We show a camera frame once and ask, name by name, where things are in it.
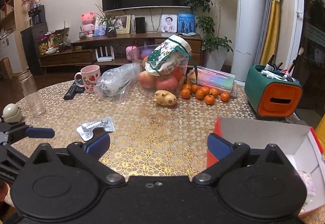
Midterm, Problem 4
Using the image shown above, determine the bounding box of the yellow spotted pig toy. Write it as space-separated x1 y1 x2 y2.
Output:
154 90 177 106

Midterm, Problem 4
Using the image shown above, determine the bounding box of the purple white snack pack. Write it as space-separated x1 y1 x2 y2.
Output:
298 171 316 196

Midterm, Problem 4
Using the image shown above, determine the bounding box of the beige round container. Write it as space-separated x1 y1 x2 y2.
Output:
2 103 23 123

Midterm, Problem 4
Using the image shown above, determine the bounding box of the clear glass jar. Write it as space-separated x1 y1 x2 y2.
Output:
18 70 46 117

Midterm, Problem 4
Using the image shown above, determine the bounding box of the black remote control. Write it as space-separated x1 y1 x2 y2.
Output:
63 82 85 100

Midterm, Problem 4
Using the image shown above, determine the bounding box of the clear plastic zip bag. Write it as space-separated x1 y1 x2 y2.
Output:
94 63 141 104

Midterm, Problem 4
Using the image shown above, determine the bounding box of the pink strawberry mug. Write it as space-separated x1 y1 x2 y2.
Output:
74 65 101 93

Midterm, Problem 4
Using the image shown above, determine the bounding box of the green orange tissue box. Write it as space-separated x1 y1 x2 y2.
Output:
244 65 303 118

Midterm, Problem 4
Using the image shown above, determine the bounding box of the pastel pen case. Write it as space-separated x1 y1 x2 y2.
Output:
187 66 237 98

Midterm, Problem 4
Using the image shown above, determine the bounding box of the red cardboard box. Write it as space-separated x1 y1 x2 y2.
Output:
207 117 324 217

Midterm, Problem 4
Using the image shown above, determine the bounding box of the clear fruit bowl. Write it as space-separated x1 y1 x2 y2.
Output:
127 44 190 96

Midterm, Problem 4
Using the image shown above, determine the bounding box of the wooden tv cabinet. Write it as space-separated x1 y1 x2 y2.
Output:
37 32 203 73

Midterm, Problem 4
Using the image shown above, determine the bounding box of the green white printed bag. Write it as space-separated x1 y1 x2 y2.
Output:
145 35 192 76

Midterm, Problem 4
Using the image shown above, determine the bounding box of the yellow curtain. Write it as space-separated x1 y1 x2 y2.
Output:
260 0 280 65

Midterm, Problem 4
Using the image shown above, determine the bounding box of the pink pig plush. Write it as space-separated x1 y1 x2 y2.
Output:
80 12 95 38

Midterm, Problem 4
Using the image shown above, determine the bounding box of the blue picture card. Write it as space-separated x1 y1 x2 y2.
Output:
177 12 195 33

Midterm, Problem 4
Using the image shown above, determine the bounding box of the baby portrait photo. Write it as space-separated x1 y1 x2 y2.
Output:
161 15 177 33

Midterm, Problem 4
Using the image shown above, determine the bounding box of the white air conditioner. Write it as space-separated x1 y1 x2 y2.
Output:
231 0 266 82

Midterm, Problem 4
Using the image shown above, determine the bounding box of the green potted tree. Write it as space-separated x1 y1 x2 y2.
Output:
184 0 236 53

